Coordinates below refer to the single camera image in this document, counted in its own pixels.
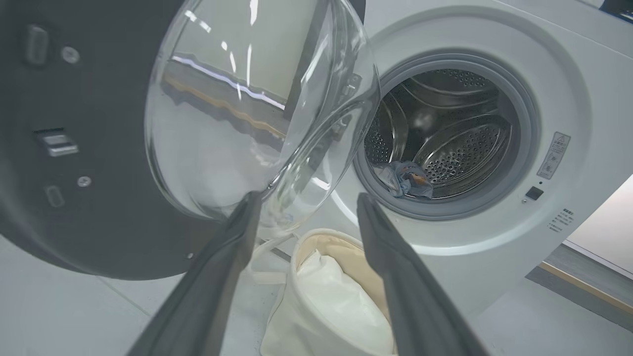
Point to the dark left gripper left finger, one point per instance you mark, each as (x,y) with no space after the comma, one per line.
(207,296)

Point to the black round glass washer door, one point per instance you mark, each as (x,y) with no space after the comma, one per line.
(99,148)

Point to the cream fabric laundry basket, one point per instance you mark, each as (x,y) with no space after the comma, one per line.
(282,336)

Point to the grey warning label sticker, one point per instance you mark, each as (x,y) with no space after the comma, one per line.
(554,155)

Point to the stainless steel washing machine drum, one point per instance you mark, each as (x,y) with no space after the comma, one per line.
(460,143)

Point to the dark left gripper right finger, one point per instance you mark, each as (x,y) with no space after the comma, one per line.
(415,306)

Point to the white garment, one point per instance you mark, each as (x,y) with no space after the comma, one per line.
(341,306)

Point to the white front-load washing machine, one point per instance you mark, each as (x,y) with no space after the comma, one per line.
(583,99)

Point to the blue cartoon print garment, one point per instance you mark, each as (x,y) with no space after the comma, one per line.
(410,180)

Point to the wooden wall skirting strip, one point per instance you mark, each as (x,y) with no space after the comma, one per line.
(593,291)

